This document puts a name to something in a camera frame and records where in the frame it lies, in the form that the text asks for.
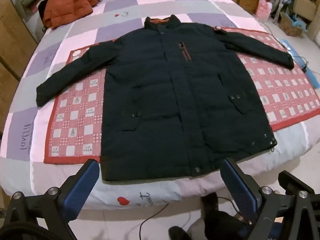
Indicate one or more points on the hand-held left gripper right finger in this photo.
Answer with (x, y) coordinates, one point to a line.
(239, 188)

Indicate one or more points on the dark navy winter jacket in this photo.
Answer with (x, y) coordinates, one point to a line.
(162, 100)

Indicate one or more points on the person's black shoe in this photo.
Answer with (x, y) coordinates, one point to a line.
(220, 220)
(178, 233)

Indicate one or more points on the pink plush toy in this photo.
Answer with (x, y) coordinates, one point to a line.
(263, 7)

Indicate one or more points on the cardboard box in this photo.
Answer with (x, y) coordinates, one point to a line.
(303, 3)

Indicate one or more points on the orange puffer jacket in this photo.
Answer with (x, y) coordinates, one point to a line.
(67, 5)

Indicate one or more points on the light blue power strip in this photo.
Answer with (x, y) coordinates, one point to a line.
(301, 58)

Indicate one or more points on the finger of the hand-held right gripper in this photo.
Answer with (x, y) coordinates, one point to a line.
(291, 181)

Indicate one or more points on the red checked blanket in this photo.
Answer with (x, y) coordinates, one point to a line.
(75, 115)

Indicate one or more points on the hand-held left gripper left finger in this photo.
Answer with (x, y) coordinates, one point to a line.
(78, 192)

